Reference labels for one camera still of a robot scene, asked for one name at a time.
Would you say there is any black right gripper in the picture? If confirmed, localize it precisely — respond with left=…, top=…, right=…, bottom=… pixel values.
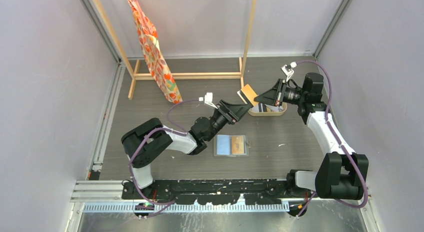
left=255, top=79, right=307, bottom=107

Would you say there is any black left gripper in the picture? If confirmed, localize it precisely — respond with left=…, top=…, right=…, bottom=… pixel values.
left=206, top=100, right=251, bottom=142

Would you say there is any grey card holder wallet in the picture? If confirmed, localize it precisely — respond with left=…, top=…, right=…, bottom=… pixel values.
left=213, top=135, right=250, bottom=157

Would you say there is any gold card black stripe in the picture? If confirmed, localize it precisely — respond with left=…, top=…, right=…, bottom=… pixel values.
left=230, top=135, right=246, bottom=156

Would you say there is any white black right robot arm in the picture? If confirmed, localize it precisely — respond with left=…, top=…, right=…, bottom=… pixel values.
left=254, top=72, right=369, bottom=201

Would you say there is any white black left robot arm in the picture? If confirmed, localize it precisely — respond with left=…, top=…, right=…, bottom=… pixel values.
left=121, top=100, right=253, bottom=199

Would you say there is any cream oval tray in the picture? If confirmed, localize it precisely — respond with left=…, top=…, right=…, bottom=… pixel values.
left=248, top=102, right=288, bottom=117

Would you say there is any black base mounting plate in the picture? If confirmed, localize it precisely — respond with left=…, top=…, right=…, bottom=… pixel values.
left=121, top=179, right=313, bottom=206

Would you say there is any floral fabric bag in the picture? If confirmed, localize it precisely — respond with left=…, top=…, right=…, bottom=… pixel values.
left=127, top=0, right=183, bottom=104

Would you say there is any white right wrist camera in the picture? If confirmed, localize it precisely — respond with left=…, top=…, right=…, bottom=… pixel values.
left=281, top=61, right=297, bottom=82

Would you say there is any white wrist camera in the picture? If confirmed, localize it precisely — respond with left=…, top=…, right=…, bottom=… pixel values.
left=198, top=92, right=218, bottom=109
left=281, top=61, right=297, bottom=82

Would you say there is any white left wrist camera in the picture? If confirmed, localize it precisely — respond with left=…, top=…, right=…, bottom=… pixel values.
left=198, top=92, right=218, bottom=109

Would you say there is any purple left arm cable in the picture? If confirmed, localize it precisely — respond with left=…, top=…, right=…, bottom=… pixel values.
left=127, top=99, right=204, bottom=219

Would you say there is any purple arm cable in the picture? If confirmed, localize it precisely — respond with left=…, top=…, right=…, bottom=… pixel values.
left=291, top=60, right=370, bottom=218
left=127, top=99, right=204, bottom=219

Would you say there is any wooden rack frame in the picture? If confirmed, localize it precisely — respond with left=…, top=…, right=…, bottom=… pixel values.
left=92, top=0, right=257, bottom=100

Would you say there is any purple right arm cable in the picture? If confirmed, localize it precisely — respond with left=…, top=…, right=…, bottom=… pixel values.
left=291, top=60, right=370, bottom=218

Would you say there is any aluminium front rail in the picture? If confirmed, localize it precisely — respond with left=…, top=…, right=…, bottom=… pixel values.
left=70, top=177, right=372, bottom=203

